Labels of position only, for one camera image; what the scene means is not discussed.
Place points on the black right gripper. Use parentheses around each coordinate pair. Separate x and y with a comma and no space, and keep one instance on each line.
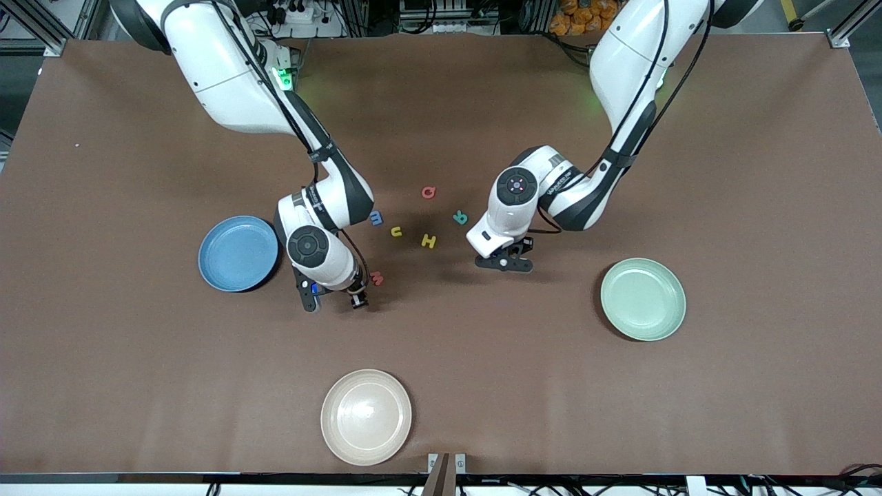
(356,297)

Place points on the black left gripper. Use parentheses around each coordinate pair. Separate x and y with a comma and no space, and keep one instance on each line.
(526,244)

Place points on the red foam letter w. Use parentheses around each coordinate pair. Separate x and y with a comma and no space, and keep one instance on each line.
(377,278)

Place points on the teal foam letter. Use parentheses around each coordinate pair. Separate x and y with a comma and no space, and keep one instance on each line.
(460,218)

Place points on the blue foam letter m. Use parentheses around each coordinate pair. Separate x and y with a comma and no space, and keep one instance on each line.
(377,218)

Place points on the yellow foam letter H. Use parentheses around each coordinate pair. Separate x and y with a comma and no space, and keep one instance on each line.
(428,240)

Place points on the red foam letter Q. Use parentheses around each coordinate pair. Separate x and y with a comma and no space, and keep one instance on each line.
(428,192)

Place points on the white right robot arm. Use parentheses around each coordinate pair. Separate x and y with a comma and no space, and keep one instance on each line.
(324,255)

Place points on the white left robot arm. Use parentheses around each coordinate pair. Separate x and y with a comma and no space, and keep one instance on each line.
(510,207)

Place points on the beige plate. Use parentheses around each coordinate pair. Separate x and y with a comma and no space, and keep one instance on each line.
(366,417)

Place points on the light green plate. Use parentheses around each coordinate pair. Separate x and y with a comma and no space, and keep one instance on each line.
(643,299)

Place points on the blue plate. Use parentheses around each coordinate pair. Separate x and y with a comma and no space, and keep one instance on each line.
(238,253)

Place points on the brown wedge bar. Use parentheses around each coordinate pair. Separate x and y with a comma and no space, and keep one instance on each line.
(441,482)

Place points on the orange objects pile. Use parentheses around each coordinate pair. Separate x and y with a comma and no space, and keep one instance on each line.
(575,17)

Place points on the white power strip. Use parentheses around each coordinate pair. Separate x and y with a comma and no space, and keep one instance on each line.
(293,14)

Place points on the small metal table bracket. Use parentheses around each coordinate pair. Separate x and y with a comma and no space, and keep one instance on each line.
(460,464)

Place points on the aluminium frame post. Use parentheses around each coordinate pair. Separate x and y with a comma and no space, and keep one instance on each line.
(55,47)
(839,40)

